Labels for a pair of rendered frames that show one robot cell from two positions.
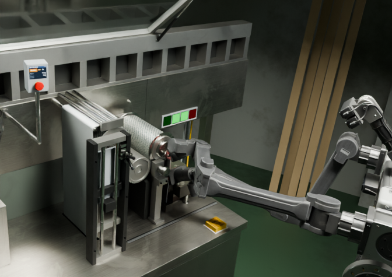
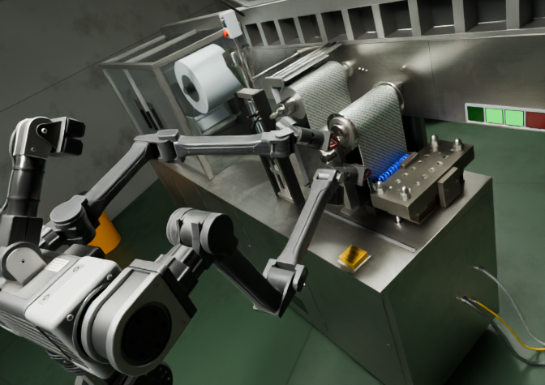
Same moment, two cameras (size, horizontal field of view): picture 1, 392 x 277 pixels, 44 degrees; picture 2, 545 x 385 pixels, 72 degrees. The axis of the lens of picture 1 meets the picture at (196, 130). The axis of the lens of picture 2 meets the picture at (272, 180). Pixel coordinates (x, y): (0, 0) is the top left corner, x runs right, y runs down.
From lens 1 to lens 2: 2.32 m
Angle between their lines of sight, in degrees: 93
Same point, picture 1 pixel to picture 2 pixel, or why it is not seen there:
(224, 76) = not seen: outside the picture
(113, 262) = (281, 204)
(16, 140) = not seen: hidden behind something
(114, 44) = not seen: outside the picture
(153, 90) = (442, 60)
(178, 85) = (494, 60)
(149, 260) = (285, 223)
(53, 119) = not seen: hidden behind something
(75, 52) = not seen: outside the picture
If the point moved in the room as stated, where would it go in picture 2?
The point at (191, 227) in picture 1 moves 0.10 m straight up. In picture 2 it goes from (345, 238) to (338, 218)
